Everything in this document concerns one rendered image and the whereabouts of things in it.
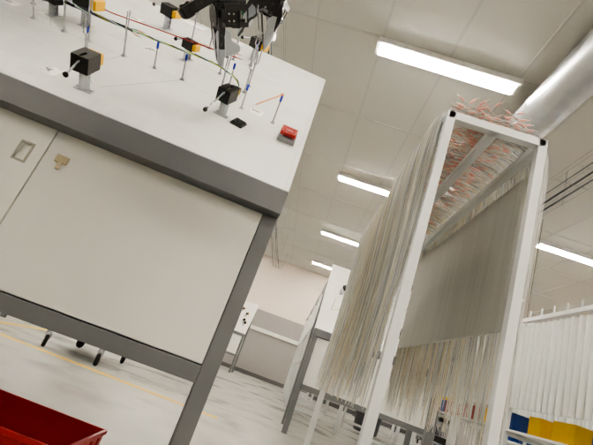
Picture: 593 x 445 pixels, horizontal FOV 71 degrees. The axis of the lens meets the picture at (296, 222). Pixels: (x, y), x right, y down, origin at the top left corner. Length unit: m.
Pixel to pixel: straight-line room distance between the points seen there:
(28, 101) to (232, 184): 0.53
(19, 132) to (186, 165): 0.41
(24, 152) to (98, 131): 0.19
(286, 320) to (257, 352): 1.17
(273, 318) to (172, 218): 11.11
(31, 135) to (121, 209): 0.29
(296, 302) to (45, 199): 11.26
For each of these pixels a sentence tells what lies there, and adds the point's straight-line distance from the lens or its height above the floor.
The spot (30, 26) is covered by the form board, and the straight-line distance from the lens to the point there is 1.60.
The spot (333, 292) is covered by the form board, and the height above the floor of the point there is 1.29.
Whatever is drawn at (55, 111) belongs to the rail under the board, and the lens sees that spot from 1.20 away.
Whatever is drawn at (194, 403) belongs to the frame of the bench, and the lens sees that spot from 1.05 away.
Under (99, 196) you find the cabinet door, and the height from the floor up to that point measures 0.68.
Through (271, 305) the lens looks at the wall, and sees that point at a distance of 12.18.
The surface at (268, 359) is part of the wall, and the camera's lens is 12.06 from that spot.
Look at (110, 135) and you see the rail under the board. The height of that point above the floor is 0.82.
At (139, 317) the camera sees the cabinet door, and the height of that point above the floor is 0.45.
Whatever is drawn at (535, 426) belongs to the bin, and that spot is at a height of 0.76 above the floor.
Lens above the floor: 0.45
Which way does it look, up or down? 19 degrees up
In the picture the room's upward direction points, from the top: 20 degrees clockwise
